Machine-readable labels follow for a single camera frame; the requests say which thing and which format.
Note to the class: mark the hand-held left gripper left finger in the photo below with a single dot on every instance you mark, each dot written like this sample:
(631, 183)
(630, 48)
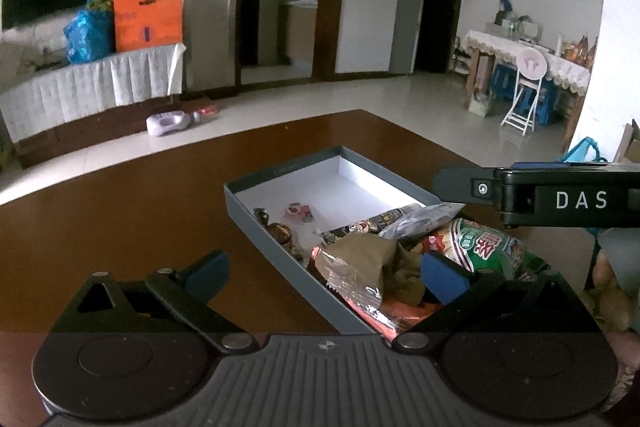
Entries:
(207, 277)

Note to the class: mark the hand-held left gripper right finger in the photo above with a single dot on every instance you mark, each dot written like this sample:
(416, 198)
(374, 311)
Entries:
(445, 279)

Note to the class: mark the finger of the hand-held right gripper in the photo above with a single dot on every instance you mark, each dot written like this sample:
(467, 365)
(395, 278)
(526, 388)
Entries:
(550, 199)

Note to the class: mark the green snack bag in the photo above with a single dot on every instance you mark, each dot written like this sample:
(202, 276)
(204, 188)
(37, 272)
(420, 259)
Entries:
(480, 247)

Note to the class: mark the silver snack packet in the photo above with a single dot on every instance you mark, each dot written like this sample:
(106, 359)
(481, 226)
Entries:
(420, 219)

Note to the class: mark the clear packet brown snack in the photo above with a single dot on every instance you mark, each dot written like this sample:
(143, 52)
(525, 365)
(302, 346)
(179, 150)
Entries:
(370, 262)

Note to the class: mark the brown candy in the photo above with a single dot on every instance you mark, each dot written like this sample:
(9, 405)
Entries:
(280, 232)

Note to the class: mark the dark printed sausage stick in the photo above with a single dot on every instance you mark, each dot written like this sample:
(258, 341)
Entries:
(370, 224)

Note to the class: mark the red white candy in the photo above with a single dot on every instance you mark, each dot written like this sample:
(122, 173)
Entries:
(299, 212)

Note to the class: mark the grey cardboard box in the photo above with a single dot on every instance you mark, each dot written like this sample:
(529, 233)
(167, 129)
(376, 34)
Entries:
(320, 187)

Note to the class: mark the teal plastic bag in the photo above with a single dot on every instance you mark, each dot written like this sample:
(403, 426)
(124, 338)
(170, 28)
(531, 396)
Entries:
(582, 152)

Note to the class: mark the brown cardboard box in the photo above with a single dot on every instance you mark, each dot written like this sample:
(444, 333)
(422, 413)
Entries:
(630, 144)

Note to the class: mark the blue plastic stools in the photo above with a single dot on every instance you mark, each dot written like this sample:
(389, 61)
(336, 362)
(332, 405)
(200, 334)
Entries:
(550, 102)

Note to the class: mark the person's leg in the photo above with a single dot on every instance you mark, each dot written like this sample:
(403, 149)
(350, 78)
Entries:
(612, 292)

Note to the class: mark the small bag on floor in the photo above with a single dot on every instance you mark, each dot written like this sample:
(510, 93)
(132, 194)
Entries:
(481, 104)

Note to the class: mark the white folding chair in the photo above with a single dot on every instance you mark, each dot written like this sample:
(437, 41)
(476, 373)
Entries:
(531, 66)

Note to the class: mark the snack bags on dining table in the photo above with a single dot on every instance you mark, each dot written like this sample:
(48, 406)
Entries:
(580, 53)

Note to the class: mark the cloth covered side table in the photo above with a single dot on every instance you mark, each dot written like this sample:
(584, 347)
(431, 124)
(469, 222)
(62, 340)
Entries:
(492, 46)

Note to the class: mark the red packet on floor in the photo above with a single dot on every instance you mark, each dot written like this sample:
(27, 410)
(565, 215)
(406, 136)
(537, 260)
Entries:
(206, 110)

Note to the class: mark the clutter on dining table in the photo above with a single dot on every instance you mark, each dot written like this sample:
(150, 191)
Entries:
(515, 24)

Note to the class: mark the brown wooden television cabinet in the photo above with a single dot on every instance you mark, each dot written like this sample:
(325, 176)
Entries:
(100, 132)

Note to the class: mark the white lace cabinet cloth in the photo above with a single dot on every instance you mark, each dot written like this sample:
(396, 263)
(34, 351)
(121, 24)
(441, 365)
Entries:
(85, 92)

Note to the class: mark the kitchen counter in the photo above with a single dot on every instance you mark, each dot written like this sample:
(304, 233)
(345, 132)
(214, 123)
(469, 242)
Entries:
(297, 34)

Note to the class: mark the orange cardboard carry box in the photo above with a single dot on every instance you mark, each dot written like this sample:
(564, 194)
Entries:
(147, 17)

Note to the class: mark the blue plastic bag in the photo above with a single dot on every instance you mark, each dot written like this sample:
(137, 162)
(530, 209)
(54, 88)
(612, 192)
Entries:
(90, 34)

